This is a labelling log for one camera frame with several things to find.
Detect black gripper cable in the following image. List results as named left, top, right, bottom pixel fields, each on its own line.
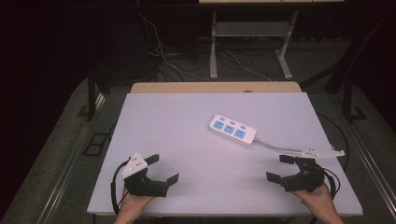
left=110, top=158, right=131, bottom=217
left=321, top=167, right=342, bottom=201

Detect black floor frame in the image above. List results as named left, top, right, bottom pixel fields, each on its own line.
left=82, top=133, right=110, bottom=157

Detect black stand with foot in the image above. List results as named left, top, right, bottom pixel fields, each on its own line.
left=341, top=55, right=368, bottom=123

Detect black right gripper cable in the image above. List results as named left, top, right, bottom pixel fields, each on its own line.
left=321, top=167, right=342, bottom=201

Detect black cable loop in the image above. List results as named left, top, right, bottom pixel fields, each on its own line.
left=317, top=112, right=350, bottom=173

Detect person's right hand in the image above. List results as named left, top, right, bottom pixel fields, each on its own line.
left=290, top=182, right=336, bottom=217

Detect grey metal stand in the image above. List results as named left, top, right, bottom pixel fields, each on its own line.
left=208, top=9, right=299, bottom=81

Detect thin white floor cable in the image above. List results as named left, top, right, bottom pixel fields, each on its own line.
left=224, top=49, right=273, bottom=82
left=138, top=12, right=213, bottom=82

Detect white power strip blue sockets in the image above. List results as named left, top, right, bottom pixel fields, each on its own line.
left=208, top=114, right=259, bottom=148

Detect white power strip cable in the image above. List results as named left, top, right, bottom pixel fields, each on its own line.
left=254, top=138, right=335, bottom=155

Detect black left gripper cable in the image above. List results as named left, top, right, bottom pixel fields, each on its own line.
left=110, top=158, right=131, bottom=217

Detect black stand leg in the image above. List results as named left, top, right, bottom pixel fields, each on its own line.
left=86, top=66, right=98, bottom=122

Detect white board table cover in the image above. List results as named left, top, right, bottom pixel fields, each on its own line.
left=87, top=91, right=364, bottom=217

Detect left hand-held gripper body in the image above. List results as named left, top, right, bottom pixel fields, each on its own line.
left=118, top=151, right=169, bottom=198

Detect wooden table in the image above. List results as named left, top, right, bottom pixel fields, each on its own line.
left=130, top=81, right=303, bottom=94

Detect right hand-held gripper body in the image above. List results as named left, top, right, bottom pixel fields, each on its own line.
left=279, top=144, right=346, bottom=193

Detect metal floor rail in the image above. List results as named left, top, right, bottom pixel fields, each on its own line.
left=35, top=92, right=106, bottom=224
left=334, top=99, right=396, bottom=213

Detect person's left hand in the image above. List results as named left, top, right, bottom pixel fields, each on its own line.
left=119, top=186, right=155, bottom=220

